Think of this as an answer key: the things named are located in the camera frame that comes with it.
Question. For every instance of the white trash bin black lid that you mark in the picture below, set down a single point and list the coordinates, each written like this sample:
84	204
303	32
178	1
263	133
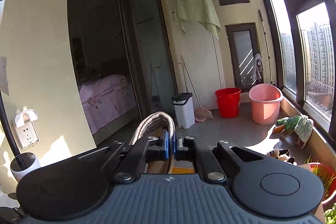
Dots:
184	109

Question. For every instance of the bed with pink sheet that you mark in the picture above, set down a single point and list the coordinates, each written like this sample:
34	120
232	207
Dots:
106	99

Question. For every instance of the red plastic bucket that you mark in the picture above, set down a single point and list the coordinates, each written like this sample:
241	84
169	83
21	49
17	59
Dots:
228	101

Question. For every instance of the striped knit sweater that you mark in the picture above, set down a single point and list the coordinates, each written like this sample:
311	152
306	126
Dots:
162	126

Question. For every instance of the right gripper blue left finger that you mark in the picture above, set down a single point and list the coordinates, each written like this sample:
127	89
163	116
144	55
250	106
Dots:
149	154

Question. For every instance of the red pot with grass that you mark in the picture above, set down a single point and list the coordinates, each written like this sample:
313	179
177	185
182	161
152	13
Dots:
327	176

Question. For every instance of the white cylindrical lamp base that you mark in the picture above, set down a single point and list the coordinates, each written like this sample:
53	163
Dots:
23	164

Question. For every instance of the green hanging towel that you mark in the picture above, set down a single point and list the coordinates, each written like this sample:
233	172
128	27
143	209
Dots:
201	11

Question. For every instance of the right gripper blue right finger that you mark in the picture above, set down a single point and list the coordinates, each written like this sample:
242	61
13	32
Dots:
196	151

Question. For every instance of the broom with pink dustpan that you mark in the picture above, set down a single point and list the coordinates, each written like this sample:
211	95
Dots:
201	114

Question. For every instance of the white green knitted slipper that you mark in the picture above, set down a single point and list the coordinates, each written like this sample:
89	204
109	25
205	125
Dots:
303	130

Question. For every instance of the white wall socket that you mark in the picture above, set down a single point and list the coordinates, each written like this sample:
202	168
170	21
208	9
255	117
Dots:
25	129

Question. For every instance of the leafy green potted plant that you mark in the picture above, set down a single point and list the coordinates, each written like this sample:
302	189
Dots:
330	215

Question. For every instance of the grey cloth on window handle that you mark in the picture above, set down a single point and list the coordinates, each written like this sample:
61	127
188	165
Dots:
257	70

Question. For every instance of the pink plastic basin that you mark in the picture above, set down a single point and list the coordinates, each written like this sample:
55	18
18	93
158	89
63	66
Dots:
265	103

